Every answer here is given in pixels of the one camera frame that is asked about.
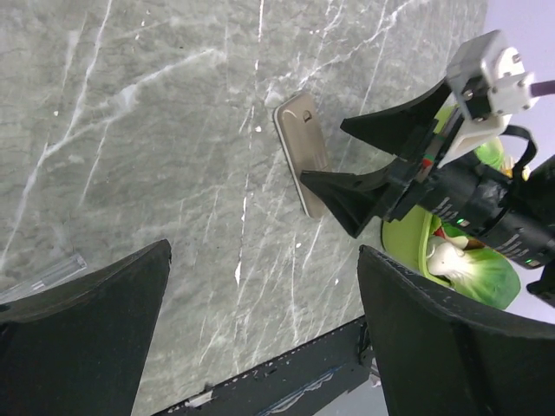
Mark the green toy lettuce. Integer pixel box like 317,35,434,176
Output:
473,138,505,170

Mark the green plastic basket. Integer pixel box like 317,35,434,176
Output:
380,103,521,311

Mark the black base frame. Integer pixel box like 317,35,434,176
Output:
158,316,377,416

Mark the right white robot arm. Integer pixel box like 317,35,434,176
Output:
300,81,554,304

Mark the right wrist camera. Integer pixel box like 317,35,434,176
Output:
438,29,539,168

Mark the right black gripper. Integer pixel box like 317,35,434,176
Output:
300,80,460,238

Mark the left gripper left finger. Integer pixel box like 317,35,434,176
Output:
1,239,172,415

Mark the beige remote control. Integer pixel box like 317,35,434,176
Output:
273,91,330,219

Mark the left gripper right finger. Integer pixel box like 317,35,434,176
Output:
357,245,554,415

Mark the white green bok choy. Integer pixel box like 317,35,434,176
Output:
426,237,521,309

